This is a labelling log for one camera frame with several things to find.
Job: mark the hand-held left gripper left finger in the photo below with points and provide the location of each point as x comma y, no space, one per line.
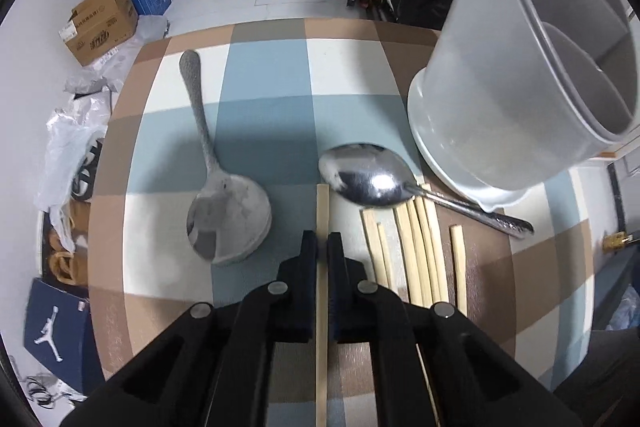
305,267

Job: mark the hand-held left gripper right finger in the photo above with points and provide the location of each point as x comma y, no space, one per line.
337,267

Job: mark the pale wooden chopstick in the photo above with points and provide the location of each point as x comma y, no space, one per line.
322,207

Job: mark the group of wooden chopsticks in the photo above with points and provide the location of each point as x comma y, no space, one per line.
415,247

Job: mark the grey soup ladle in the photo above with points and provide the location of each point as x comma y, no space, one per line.
230,212

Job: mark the shiny metal spoon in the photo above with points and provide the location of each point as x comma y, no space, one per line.
365,177

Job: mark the grey plastic utensil holder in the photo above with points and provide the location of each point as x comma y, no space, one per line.
475,82

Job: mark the checkered tablecloth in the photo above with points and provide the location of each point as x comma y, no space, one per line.
260,82

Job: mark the tan shoe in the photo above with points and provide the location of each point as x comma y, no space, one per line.
77,222
65,262

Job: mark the black and white sandals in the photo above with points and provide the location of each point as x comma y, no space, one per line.
85,177

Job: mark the navy shoe box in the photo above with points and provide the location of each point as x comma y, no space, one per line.
55,332

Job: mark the white plastic bag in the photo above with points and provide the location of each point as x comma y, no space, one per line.
65,147

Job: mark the small brass object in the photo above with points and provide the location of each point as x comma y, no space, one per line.
616,241

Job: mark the clear plastic bag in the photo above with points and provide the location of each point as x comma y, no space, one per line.
100,69

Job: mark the person's grey trouser leg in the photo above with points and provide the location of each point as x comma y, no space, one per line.
600,382

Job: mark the blue patterned cloth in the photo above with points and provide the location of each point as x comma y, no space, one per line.
625,312

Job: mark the brown cardboard box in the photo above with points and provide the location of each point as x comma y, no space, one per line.
100,22

